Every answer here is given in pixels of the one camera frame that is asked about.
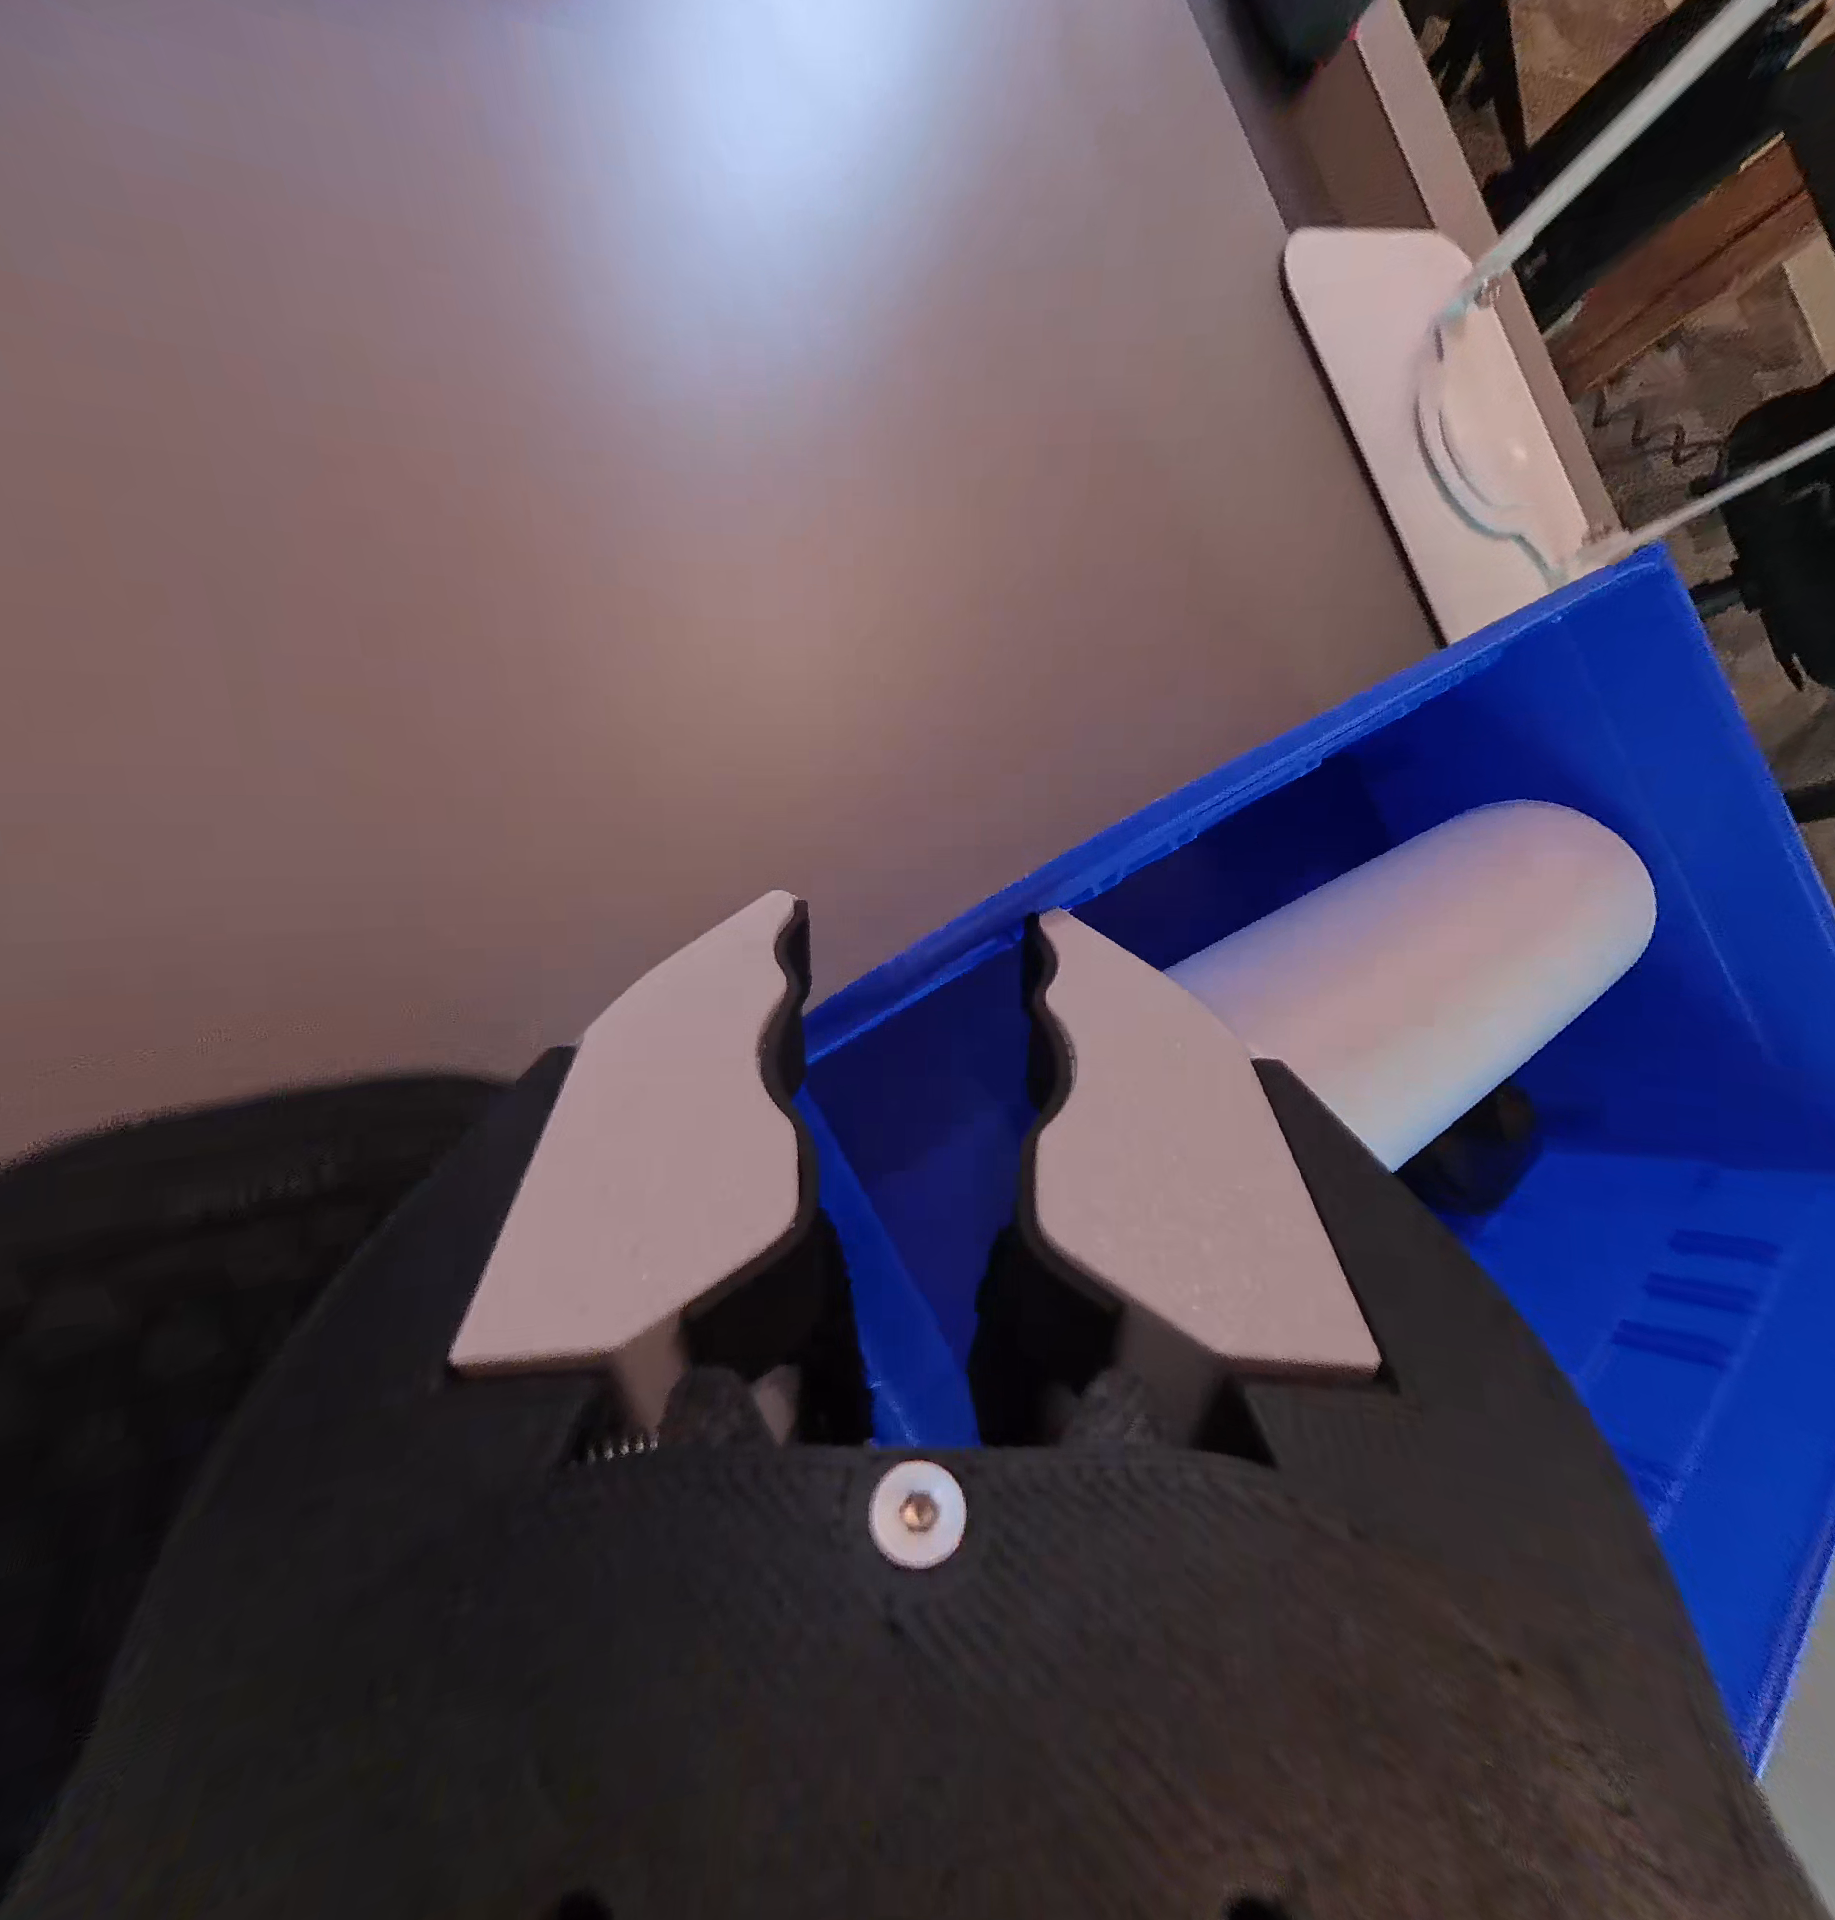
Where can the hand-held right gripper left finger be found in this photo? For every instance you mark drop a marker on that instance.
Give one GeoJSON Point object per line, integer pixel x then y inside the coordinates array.
{"type": "Point", "coordinates": [662, 1187]}

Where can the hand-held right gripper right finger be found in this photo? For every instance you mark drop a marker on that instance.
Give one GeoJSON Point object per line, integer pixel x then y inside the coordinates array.
{"type": "Point", "coordinates": [1186, 1201]}

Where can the white plastic bottle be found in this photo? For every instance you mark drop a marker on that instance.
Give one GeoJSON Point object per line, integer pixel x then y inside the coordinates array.
{"type": "Point", "coordinates": [1458, 960]}

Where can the blue plastic bin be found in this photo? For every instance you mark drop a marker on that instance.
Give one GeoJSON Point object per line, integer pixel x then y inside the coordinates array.
{"type": "Point", "coordinates": [1682, 1201]}

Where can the black quilted pad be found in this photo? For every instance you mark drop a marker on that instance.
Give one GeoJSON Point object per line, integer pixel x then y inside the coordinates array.
{"type": "Point", "coordinates": [107, 1351]}

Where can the white board stand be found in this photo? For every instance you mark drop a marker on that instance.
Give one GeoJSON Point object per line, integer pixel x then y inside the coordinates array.
{"type": "Point", "coordinates": [1369, 378]}

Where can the black office chair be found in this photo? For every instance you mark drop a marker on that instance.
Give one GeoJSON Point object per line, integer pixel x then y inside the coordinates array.
{"type": "Point", "coordinates": [1803, 526]}

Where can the wooden top desk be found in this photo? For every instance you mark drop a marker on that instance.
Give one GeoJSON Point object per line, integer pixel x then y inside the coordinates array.
{"type": "Point", "coordinates": [1682, 283]}

